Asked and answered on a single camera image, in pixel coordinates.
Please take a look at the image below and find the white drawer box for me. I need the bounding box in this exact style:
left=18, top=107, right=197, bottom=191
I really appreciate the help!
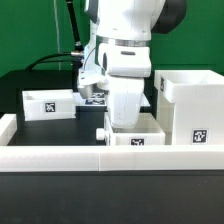
left=22, top=89, right=76, bottom=121
left=96, top=112, right=165, bottom=146

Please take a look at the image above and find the black cable bundle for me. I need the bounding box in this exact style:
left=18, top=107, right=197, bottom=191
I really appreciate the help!
left=25, top=0, right=85, bottom=71

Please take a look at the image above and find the grey vertical cable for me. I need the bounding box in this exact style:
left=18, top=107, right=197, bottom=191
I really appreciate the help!
left=53, top=0, right=62, bottom=71

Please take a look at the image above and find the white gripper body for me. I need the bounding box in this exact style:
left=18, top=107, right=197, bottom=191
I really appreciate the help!
left=98, top=43, right=151, bottom=129

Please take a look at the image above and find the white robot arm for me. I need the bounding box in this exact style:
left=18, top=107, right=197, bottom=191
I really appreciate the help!
left=77, top=0, right=187, bottom=129

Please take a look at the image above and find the white front drawer box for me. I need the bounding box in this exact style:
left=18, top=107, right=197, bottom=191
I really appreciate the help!
left=96, top=112, right=165, bottom=146

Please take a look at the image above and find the white U-shaped fence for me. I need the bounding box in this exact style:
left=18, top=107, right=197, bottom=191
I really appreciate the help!
left=0, top=114, right=224, bottom=172

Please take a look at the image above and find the white marker tag sheet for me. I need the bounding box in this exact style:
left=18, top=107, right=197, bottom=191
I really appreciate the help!
left=73, top=92, right=152, bottom=108

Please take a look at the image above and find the white drawer cabinet frame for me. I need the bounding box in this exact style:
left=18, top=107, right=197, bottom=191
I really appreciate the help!
left=154, top=70, right=224, bottom=145

